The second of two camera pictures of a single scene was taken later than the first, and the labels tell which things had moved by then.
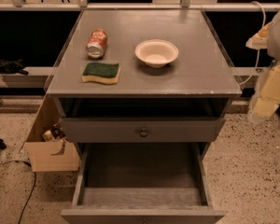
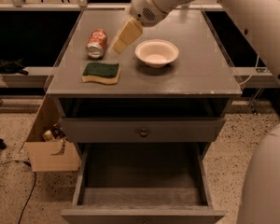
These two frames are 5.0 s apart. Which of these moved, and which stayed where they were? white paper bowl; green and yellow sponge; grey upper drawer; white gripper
Moved: white gripper
Stayed: white paper bowl; green and yellow sponge; grey upper drawer
